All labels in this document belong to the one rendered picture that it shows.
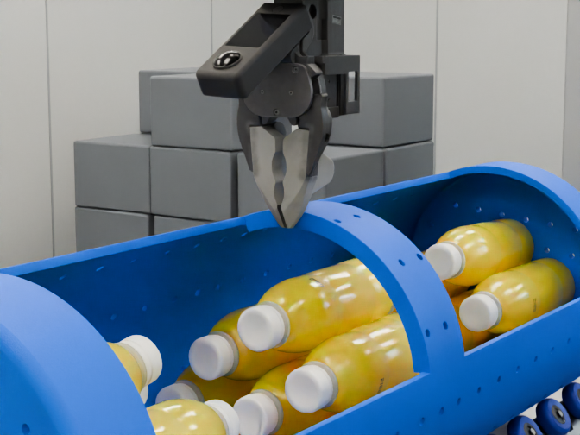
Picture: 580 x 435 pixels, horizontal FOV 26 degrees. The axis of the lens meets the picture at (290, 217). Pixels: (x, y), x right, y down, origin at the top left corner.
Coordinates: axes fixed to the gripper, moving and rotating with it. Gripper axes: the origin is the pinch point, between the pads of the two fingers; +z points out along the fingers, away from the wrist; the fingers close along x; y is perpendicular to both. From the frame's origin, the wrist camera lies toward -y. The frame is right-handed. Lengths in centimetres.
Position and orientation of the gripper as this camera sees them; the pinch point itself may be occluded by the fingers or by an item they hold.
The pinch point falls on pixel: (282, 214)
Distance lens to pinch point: 110.3
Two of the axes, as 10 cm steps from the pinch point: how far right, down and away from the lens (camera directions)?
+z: 0.0, 9.9, 1.6
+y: 5.6, -1.3, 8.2
